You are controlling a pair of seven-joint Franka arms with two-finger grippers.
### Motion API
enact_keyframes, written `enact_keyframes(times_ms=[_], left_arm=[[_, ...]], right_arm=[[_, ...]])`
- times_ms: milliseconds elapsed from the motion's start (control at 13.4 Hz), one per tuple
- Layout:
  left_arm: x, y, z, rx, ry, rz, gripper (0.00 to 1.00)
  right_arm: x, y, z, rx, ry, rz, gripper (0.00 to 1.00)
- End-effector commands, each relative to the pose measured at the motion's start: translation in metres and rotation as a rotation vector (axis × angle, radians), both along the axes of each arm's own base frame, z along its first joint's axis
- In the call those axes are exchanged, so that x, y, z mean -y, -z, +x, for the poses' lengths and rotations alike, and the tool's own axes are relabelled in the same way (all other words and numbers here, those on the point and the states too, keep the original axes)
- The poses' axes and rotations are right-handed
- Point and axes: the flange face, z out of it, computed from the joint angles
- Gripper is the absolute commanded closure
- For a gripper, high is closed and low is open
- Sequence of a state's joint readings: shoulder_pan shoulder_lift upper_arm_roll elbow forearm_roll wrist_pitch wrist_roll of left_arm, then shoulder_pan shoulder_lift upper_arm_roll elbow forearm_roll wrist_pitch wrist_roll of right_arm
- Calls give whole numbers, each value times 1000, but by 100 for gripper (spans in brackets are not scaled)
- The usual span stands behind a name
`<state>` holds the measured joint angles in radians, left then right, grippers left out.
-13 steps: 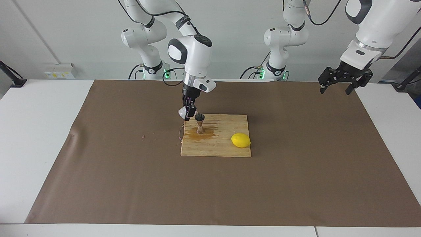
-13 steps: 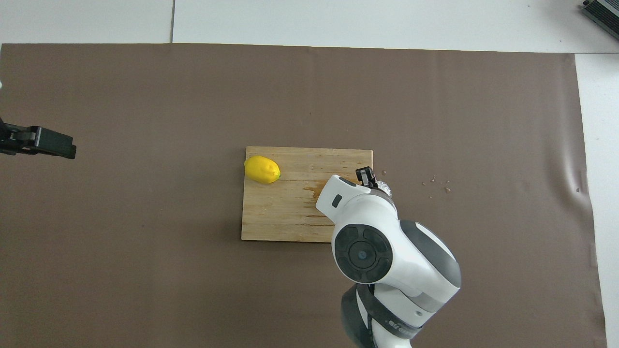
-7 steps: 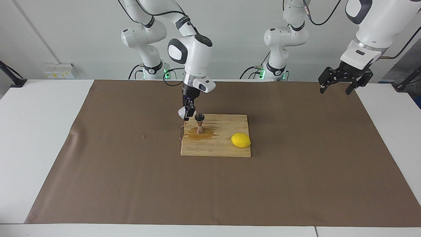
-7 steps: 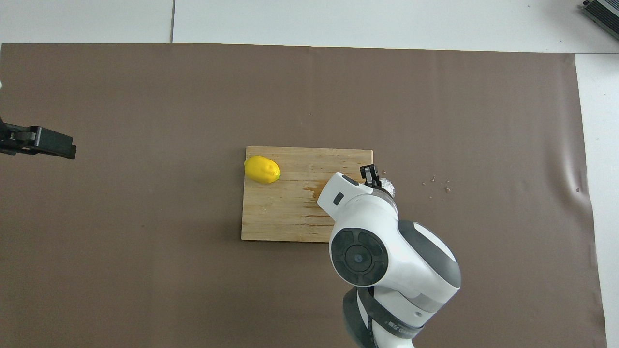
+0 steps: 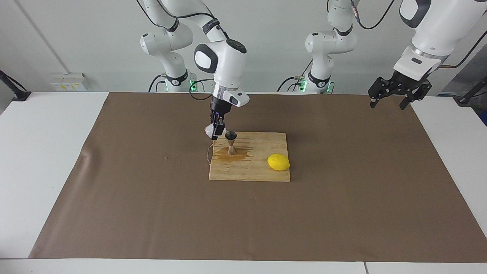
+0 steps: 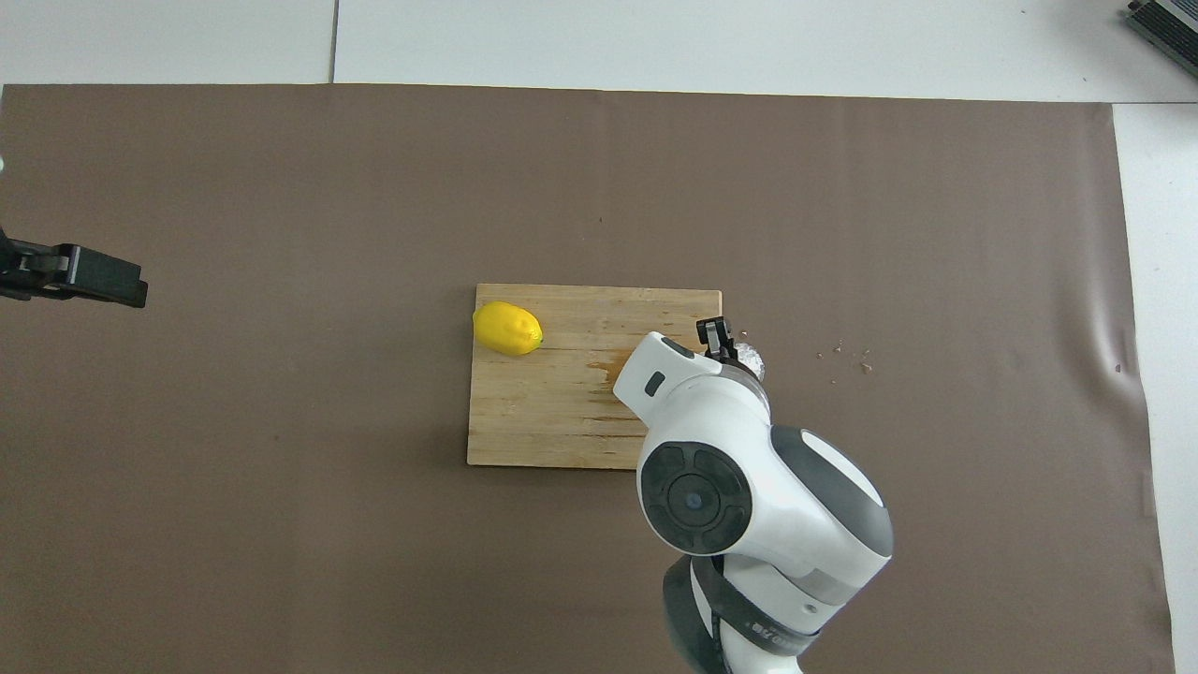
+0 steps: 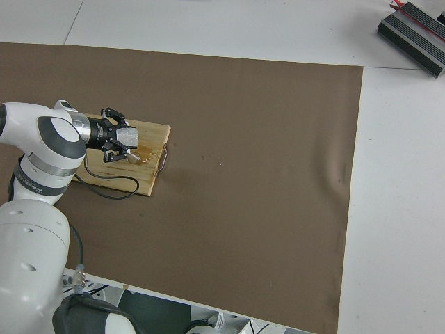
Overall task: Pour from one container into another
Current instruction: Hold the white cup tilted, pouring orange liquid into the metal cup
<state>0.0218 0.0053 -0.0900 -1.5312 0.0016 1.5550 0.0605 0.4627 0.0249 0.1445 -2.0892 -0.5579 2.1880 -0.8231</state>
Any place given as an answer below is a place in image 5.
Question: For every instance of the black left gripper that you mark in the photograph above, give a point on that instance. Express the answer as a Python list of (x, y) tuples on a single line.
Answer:
[(401, 85)]

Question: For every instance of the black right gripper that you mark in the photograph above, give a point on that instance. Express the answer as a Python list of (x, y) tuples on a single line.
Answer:
[(220, 110)]

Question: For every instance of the small clear glass cup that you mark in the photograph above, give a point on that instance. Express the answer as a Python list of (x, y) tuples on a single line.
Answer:
[(209, 131)]

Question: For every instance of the steel cocktail jigger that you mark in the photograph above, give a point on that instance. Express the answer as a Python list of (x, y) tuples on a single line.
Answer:
[(231, 146)]

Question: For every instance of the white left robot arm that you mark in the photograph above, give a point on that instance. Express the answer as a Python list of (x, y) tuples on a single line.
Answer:
[(441, 23)]

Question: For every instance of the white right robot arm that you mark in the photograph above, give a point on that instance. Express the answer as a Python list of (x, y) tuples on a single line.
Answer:
[(228, 64)]

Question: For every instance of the wooden cutting board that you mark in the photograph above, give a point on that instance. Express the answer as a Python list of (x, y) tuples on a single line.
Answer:
[(247, 169)]

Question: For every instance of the yellow lemon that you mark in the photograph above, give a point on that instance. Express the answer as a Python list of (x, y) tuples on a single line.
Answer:
[(278, 162)]

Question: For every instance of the brown paper table mat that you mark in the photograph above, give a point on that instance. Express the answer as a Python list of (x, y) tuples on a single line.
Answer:
[(243, 220)]

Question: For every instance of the black camera stand clamp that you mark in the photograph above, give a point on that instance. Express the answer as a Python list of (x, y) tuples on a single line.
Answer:
[(21, 95), (464, 101)]

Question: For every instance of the white wall socket box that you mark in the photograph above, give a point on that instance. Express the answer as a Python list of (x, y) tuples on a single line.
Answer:
[(68, 82)]

